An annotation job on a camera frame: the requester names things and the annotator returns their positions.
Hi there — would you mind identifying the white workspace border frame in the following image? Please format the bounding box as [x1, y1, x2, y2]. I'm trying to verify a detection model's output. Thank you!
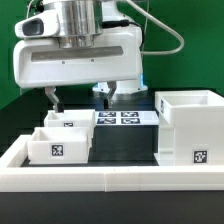
[0, 135, 224, 192]

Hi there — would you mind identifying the white hanging cable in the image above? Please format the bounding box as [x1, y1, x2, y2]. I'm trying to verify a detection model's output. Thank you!
[126, 0, 185, 56]

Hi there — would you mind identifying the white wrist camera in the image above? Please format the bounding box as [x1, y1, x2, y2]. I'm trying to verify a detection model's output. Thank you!
[14, 17, 59, 39]

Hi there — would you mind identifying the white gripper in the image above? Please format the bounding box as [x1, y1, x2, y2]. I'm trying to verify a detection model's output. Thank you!
[13, 26, 143, 113]

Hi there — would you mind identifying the white fiducial marker plate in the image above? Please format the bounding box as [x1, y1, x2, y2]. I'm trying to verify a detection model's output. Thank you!
[96, 111, 159, 126]

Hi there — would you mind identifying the white drawer box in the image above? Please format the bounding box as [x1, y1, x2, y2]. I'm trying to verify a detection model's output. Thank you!
[44, 109, 95, 128]
[27, 127, 92, 165]

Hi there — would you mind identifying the white drawer cabinet frame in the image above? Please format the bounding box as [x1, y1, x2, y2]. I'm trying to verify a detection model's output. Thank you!
[154, 90, 224, 166]

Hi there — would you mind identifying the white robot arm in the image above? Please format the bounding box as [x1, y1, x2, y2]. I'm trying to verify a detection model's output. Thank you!
[13, 0, 144, 112]

